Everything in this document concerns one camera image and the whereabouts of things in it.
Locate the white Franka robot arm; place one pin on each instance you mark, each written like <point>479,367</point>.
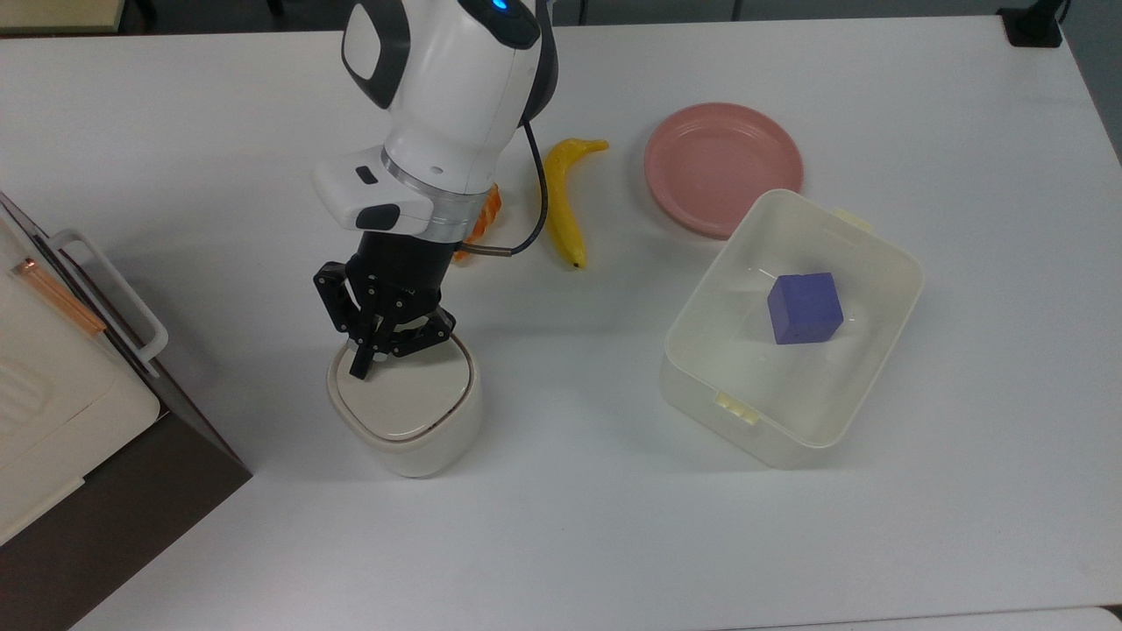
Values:
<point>456,88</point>

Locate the yellow toy banana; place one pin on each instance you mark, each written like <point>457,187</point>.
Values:
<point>563,197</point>

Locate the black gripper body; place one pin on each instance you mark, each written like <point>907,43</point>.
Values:
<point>399,272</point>

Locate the pink plastic plate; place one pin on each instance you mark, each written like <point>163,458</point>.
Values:
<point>714,162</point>

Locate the blue cube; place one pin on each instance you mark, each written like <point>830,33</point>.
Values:
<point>805,307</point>

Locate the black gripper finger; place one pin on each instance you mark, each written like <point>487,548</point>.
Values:
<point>362,359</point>
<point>425,337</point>

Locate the black stand clamp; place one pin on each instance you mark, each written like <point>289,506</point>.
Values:
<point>1033,26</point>

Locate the cream toy microwave box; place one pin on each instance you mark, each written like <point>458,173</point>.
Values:
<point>53,412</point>

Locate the white plastic storage bin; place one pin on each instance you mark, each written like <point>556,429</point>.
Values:
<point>745,403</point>

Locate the toy bread slice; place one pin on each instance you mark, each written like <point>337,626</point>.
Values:
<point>489,206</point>

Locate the white toaster oven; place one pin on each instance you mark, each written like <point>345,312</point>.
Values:
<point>114,526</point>

